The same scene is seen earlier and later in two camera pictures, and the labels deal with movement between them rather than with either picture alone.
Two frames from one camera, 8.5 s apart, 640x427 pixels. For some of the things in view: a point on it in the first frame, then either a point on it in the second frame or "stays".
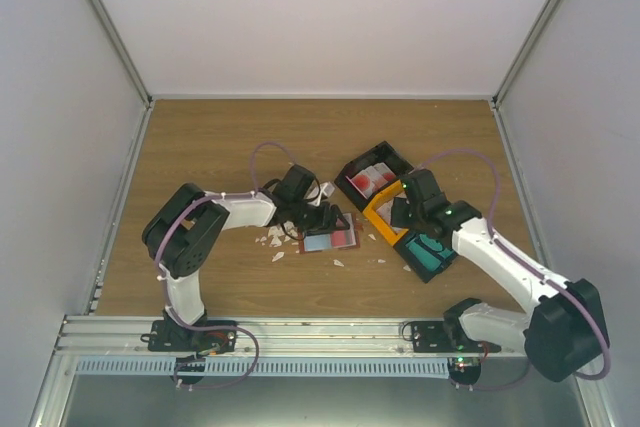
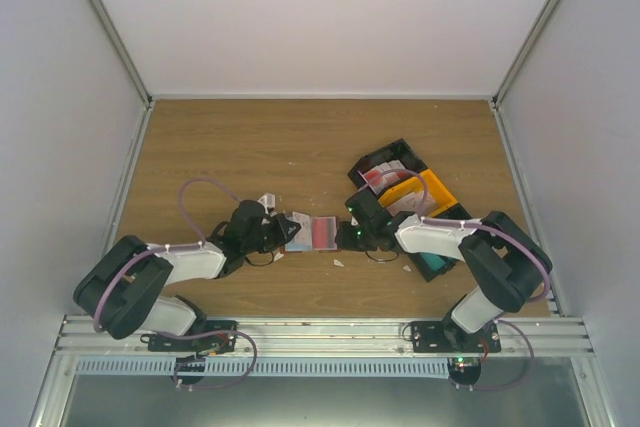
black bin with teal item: (430, 255) stays
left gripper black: (326, 221) → (283, 236)
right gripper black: (397, 219) → (345, 241)
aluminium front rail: (120, 337) stays
